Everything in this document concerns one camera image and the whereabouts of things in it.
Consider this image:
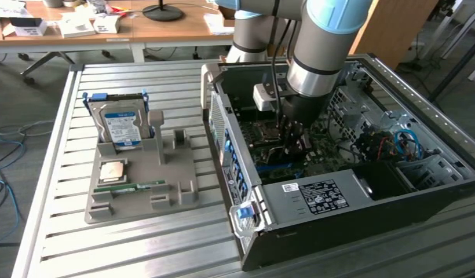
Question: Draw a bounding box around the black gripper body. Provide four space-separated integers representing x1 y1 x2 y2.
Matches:
277 94 333 153

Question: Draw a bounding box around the metal CPU socket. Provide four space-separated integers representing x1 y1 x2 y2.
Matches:
250 120 284 143

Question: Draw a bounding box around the green motherboard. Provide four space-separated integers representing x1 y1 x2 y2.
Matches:
236 103 364 185

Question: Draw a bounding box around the grey chipset heat sink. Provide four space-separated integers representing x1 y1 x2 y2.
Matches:
308 164 332 177

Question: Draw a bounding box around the grey power supply unit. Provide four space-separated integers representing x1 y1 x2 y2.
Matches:
260 169 377 224

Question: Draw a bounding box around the brown wooden cabinet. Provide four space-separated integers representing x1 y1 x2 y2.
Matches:
346 0 441 70

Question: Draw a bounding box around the white paper stack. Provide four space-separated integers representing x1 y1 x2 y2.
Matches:
201 13 234 36

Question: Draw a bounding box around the blue release latch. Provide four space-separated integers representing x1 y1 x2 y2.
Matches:
236 203 258 220

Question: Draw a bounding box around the silver disk bay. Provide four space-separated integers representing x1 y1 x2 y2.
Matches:
394 153 468 192

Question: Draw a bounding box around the brown cardboard box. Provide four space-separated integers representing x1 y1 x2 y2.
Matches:
217 5 236 20

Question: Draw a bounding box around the wooden desk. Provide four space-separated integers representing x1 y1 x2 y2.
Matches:
130 0 238 63
0 0 145 86

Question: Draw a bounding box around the black open PC case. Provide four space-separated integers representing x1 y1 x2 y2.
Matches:
200 53 475 272

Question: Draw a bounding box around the grey printed parts rack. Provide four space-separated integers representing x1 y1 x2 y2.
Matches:
84 109 201 225

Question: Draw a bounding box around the hard disk with blue carrier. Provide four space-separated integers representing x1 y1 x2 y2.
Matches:
81 89 153 151

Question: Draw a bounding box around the black lamp base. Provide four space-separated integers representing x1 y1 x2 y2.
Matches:
141 0 184 23

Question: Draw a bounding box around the green RAM stick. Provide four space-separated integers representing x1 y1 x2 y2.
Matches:
93 180 166 194

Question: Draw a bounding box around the silver CPU chip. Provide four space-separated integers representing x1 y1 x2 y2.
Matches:
98 161 126 182

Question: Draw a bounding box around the small white box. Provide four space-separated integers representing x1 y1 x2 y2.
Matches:
92 14 121 34

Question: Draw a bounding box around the flat white box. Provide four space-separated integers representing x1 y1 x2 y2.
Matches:
57 12 96 39

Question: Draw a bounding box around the white box with black lid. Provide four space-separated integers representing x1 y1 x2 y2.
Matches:
8 16 49 37

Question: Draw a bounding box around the loose paper pile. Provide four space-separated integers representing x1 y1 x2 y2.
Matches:
0 0 34 27

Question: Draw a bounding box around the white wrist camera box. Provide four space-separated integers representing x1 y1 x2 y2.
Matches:
252 83 286 112

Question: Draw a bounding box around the black camera cable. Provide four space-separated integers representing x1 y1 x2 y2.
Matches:
270 0 285 116

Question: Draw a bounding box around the black wire bundle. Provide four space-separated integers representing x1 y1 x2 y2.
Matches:
350 130 396 163

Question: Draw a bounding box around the red wire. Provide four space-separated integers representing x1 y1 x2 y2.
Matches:
378 136 396 159

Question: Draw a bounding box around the blue wire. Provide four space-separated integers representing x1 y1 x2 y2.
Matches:
393 129 424 162

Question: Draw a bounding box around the grey floor cable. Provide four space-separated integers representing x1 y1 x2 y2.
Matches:
0 120 54 137

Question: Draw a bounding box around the blue floor cable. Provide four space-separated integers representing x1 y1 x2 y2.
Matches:
0 129 26 173
0 178 21 248

